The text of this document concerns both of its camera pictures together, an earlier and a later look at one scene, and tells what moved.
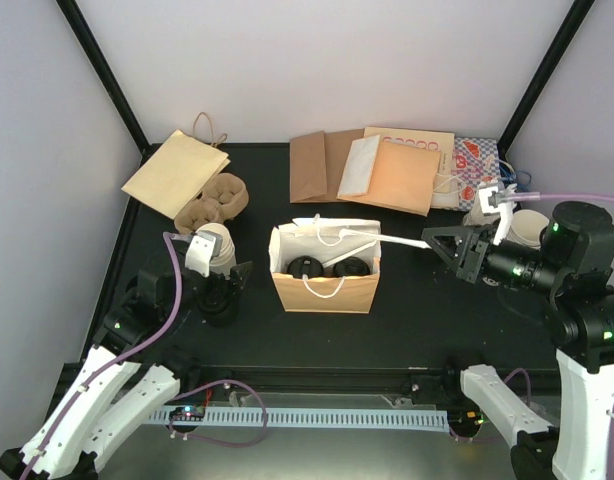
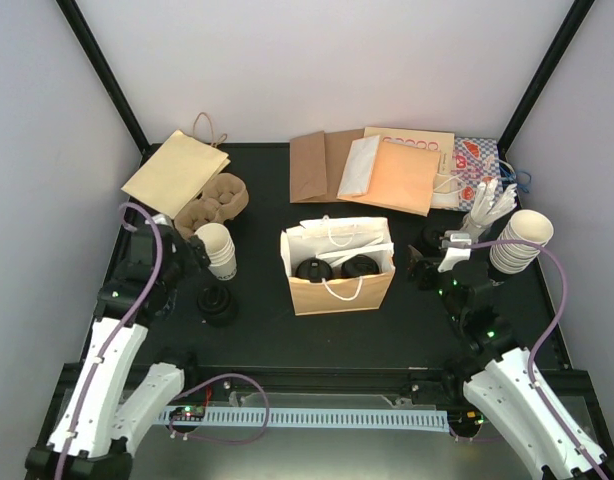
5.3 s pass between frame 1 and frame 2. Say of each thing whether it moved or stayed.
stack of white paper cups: stayed
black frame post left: stayed
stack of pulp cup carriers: stayed
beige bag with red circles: stayed
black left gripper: moved
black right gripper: moved
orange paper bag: moved
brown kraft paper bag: stayed
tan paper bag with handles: stayed
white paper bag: stayed
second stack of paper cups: stayed
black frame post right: stayed
